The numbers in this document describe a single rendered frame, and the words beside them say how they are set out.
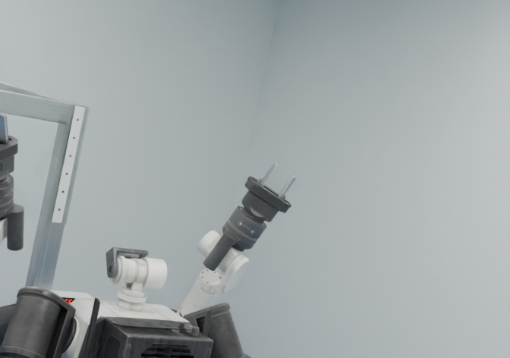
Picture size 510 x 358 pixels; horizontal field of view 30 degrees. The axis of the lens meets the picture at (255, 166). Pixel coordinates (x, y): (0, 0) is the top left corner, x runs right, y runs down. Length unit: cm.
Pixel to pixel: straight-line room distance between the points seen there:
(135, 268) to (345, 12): 457
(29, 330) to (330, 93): 464
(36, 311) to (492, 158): 358
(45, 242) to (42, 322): 84
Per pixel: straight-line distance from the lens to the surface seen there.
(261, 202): 229
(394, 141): 580
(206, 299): 240
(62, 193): 278
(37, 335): 197
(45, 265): 282
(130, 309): 209
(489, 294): 512
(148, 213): 686
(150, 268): 208
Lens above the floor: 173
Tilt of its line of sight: 4 degrees down
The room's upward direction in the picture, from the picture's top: 12 degrees clockwise
